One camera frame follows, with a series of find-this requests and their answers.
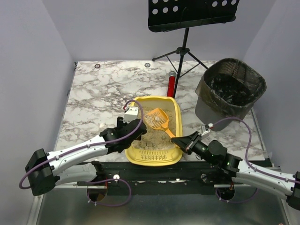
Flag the black music stand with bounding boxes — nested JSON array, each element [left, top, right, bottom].
[[148, 0, 240, 98]]

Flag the cat litter granules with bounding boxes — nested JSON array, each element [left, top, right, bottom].
[[132, 109, 176, 150]]

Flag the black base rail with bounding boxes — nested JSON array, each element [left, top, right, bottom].
[[77, 159, 244, 196]]

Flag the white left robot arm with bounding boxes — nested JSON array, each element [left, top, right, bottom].
[[25, 117, 147, 196]]

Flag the orange litter scoop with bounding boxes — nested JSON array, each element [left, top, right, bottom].
[[144, 108, 175, 138]]

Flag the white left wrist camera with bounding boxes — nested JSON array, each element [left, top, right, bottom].
[[123, 106, 139, 123]]

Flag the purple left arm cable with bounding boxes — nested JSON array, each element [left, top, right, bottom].
[[19, 100, 144, 189]]

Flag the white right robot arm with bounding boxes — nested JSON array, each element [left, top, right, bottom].
[[171, 132, 300, 210]]

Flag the grey mesh waste bin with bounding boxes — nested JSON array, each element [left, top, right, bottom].
[[195, 58, 267, 131]]

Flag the yellow and grey litter box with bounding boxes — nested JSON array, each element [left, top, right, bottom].
[[125, 96, 183, 166]]

